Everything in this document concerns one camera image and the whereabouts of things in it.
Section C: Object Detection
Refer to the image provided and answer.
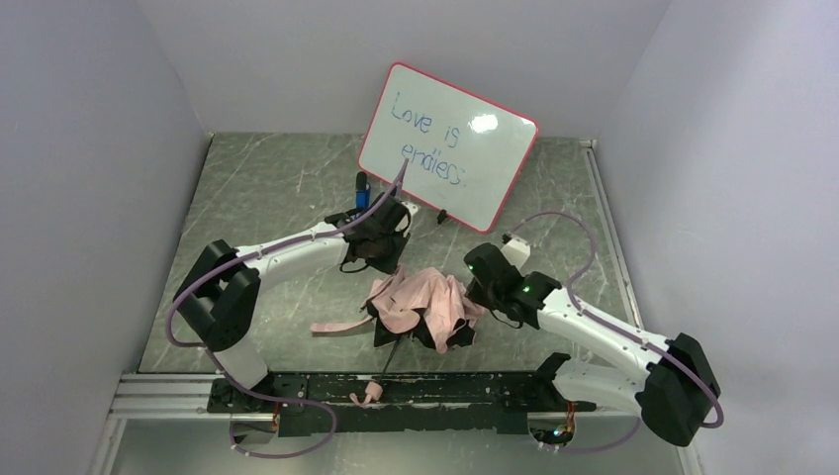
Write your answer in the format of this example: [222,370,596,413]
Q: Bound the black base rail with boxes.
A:
[206,371,570,437]

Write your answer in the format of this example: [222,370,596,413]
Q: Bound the pink folding umbrella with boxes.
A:
[309,265,488,409]

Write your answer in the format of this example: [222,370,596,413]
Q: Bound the purple cable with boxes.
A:
[501,209,725,455]
[163,156,411,460]

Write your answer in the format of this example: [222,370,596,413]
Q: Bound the red-framed whiteboard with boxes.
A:
[358,62,539,234]

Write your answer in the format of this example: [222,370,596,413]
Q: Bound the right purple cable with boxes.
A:
[501,209,725,455]

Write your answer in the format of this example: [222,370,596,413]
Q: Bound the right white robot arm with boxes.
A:
[464,242,721,447]

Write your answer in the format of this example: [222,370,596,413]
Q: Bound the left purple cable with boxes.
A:
[163,156,411,460]

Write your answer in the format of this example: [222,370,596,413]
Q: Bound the blue whiteboard marker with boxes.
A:
[355,171,371,211]

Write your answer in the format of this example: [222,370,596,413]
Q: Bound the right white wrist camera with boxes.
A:
[501,234,531,270]

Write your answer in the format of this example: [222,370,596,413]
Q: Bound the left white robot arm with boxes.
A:
[167,194,419,394]

